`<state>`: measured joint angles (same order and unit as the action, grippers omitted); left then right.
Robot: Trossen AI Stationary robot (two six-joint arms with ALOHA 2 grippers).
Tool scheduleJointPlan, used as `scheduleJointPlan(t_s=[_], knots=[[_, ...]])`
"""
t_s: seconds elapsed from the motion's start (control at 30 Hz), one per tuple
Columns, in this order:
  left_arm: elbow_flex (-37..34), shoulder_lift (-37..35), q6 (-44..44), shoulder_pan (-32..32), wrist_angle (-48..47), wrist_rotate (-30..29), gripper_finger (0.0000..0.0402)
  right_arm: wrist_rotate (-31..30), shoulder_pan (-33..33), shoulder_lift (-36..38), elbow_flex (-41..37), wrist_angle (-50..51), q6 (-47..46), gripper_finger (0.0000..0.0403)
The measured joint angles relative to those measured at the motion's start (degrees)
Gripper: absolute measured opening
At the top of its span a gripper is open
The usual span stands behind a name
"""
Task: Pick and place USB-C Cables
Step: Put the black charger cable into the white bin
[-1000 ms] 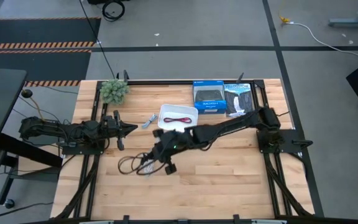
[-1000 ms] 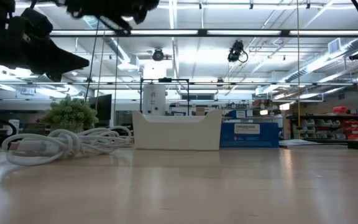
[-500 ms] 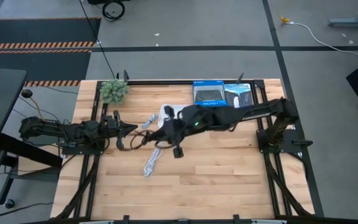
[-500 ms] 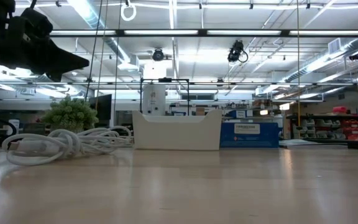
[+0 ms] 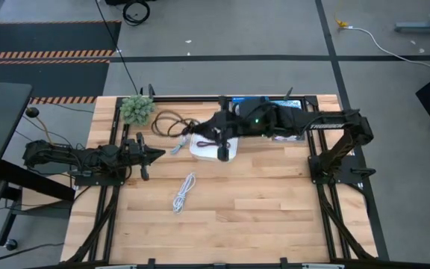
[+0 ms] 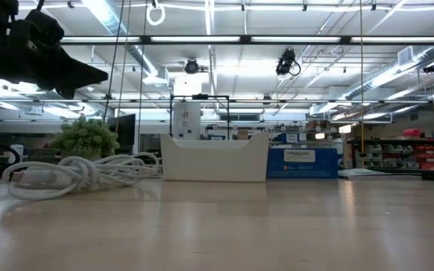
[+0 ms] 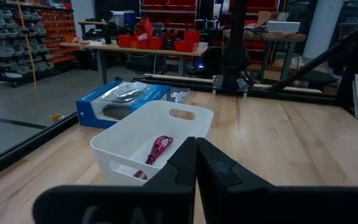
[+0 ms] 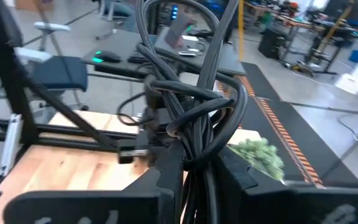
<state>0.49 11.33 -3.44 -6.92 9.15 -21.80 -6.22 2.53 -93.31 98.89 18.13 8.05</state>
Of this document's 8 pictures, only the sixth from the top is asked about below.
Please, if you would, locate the black metal frame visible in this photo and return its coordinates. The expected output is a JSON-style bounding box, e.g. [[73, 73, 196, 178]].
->
[[169, 93, 231, 142]]

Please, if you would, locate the shelf with red bins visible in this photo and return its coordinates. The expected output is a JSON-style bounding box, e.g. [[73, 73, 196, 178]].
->
[[346, 128, 434, 173]]

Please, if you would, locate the black hanging camera with cable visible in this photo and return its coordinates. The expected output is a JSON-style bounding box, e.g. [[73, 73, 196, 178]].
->
[[275, 47, 302, 78]]

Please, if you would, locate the green potted plant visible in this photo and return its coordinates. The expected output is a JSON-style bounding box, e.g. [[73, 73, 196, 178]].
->
[[49, 115, 121, 163]]

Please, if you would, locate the black frame bar with lights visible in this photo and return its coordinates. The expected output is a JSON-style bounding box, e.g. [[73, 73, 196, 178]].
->
[[59, 35, 434, 46]]

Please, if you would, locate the white cylindrical tank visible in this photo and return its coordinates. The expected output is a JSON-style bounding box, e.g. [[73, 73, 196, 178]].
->
[[172, 102, 203, 142]]

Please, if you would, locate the yellow vertical pole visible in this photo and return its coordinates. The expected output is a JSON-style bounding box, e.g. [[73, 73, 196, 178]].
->
[[359, 0, 365, 154]]

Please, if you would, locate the blue box with white label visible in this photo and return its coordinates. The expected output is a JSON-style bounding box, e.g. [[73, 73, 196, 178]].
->
[[266, 147, 341, 180]]

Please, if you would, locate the white hanging cable loop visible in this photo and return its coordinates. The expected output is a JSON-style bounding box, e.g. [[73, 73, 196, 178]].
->
[[145, 2, 167, 27]]

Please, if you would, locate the white plastic bin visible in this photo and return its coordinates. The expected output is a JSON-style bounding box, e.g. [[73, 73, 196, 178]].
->
[[160, 131, 271, 184]]

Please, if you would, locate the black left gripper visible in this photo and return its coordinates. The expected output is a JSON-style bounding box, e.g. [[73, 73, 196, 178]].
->
[[0, 10, 109, 101]]

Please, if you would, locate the black monitor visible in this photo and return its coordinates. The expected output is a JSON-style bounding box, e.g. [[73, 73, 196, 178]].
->
[[106, 113, 137, 148]]

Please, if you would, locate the round black ceiling camera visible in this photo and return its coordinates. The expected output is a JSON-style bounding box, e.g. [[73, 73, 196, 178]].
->
[[184, 57, 200, 75]]

